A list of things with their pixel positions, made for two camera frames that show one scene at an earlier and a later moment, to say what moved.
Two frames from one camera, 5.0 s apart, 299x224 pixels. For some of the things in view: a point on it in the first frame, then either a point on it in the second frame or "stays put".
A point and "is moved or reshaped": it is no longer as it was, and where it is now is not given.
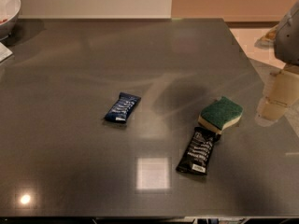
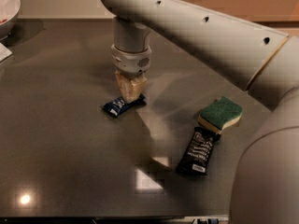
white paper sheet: (5, 52) stays put
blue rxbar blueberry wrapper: (123, 106) is moved or reshaped
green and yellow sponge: (220, 114) stays put
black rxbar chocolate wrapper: (196, 157) stays put
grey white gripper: (288, 39) → (131, 61)
